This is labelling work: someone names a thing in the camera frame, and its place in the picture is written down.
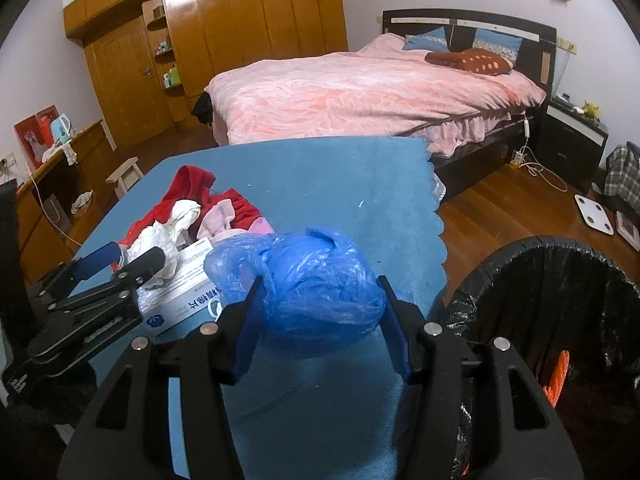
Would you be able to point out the blue plastic bag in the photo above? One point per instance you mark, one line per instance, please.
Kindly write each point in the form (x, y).
(315, 295)

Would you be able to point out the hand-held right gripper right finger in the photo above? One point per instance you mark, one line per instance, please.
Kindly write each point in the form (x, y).
(396, 340)

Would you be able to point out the black trash bin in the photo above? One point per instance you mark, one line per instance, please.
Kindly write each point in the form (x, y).
(565, 280)

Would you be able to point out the white cloth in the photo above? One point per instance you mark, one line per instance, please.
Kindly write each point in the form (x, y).
(57, 152)
(155, 237)
(82, 202)

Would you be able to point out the white printed cardboard box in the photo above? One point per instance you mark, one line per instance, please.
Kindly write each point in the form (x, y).
(185, 290)

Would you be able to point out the red picture frame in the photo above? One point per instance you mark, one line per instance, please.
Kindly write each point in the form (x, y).
(30, 142)

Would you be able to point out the black white nightstand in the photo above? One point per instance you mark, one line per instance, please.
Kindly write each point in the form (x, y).
(570, 145)

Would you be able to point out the white bathroom scale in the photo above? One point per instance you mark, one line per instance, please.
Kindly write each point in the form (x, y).
(595, 215)

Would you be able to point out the white stool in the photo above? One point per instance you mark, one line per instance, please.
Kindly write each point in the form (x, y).
(124, 167)

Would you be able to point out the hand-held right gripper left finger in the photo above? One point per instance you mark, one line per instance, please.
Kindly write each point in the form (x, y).
(247, 332)

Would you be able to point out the light blue kettle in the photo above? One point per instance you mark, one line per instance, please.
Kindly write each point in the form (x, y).
(61, 127)

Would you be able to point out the wooden desk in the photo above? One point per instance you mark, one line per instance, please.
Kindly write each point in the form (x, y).
(27, 215)

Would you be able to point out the flat white pink board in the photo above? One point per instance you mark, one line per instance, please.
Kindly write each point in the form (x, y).
(629, 230)

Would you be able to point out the wooden door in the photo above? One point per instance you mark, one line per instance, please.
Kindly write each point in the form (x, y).
(125, 80)

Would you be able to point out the black clothes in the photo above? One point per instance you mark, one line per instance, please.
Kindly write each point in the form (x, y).
(202, 107)

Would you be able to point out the blue pillow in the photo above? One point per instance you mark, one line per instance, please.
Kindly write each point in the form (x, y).
(495, 42)
(430, 39)

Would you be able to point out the orange plastic item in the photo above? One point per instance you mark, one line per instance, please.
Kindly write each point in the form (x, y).
(557, 377)

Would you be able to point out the wooden wardrobe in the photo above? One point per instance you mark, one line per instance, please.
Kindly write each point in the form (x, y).
(250, 10)

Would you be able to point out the bed with pink blanket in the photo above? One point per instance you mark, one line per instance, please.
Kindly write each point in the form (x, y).
(350, 95)

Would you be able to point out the yellow plush toy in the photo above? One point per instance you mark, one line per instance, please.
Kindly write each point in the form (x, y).
(591, 108)

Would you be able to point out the white paper bag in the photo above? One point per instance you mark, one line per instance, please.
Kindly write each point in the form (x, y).
(55, 215)

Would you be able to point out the wall switch strip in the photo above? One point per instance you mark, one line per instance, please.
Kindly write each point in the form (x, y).
(567, 46)

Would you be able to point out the white wall socket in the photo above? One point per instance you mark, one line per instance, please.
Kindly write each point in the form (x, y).
(7, 160)

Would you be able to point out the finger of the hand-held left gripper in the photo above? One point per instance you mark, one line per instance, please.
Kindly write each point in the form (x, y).
(145, 265)
(97, 259)

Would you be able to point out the clear plastic wrap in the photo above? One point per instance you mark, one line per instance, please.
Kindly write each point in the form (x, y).
(438, 189)

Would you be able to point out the red fleece garment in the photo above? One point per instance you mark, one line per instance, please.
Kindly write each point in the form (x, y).
(245, 210)

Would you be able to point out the plaid bag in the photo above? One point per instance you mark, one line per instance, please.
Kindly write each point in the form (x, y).
(622, 175)

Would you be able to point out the pink sock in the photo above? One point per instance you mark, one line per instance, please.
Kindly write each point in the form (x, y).
(217, 220)

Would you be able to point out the brown dotted pillow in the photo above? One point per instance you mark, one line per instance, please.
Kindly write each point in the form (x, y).
(475, 61)

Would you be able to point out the red scarf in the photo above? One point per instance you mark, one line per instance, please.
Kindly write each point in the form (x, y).
(192, 182)

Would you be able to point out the dark wooden bed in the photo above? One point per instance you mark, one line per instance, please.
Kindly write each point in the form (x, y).
(462, 40)

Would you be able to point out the blue tablecloth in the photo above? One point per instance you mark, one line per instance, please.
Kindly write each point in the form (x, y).
(325, 185)

